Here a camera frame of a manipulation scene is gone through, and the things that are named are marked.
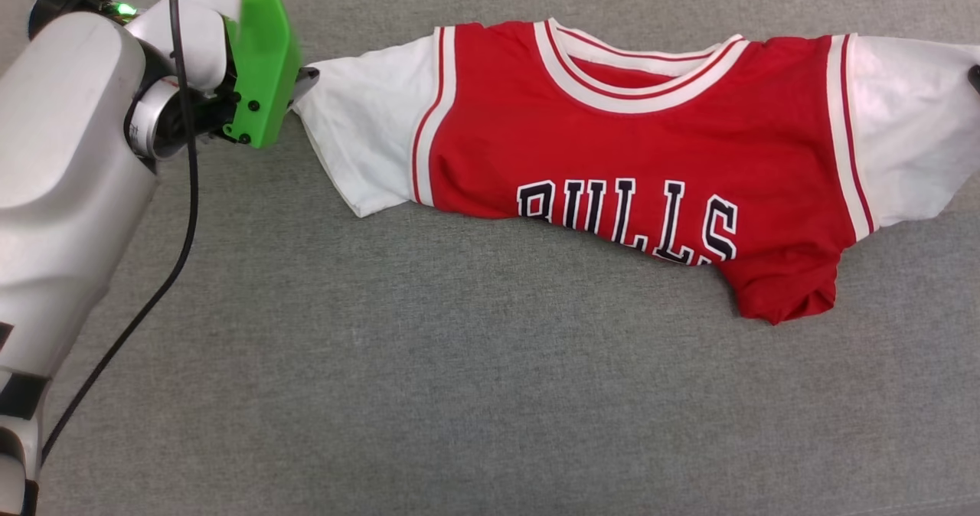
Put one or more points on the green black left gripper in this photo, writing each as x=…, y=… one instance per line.
x=264, y=64

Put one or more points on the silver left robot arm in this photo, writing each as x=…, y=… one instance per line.
x=69, y=194

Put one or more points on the red white Bulls jersey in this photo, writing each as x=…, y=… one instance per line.
x=651, y=141

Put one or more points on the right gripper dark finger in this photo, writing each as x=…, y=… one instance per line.
x=975, y=80

